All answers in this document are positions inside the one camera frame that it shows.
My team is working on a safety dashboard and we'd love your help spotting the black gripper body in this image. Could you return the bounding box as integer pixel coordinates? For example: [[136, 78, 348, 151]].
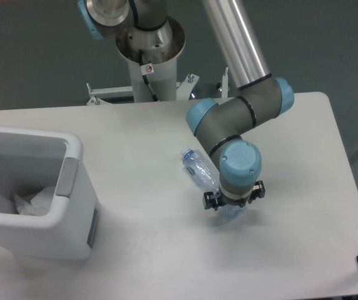
[[219, 187, 252, 208]]

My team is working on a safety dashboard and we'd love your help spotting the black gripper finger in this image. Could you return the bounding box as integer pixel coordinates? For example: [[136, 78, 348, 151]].
[[249, 181, 266, 203], [202, 191, 222, 210]]

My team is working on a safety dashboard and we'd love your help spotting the clear plastic water bottle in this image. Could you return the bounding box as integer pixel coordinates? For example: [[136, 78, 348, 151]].
[[181, 147, 244, 221]]

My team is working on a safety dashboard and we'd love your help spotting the clear plastic wrapper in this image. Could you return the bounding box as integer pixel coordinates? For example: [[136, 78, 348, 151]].
[[13, 186, 56, 216]]

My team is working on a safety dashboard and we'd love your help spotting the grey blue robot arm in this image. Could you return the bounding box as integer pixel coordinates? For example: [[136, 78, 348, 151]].
[[78, 1, 294, 209]]

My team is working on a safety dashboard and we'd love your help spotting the white trash can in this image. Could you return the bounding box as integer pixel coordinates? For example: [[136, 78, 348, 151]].
[[0, 126, 100, 260]]

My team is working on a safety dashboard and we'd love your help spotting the white metal base frame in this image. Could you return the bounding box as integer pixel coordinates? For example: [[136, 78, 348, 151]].
[[86, 66, 230, 106]]

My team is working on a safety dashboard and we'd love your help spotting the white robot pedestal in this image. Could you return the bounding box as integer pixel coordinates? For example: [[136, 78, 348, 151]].
[[116, 16, 186, 103]]

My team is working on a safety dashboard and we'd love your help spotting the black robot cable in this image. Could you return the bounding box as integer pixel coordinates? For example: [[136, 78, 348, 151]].
[[137, 49, 160, 102]]

